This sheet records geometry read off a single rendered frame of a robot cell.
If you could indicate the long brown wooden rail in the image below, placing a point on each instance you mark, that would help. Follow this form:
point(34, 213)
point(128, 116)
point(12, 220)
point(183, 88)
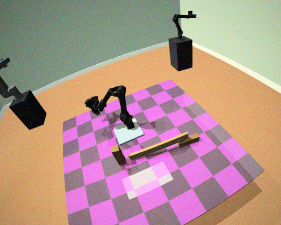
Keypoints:
point(158, 146)

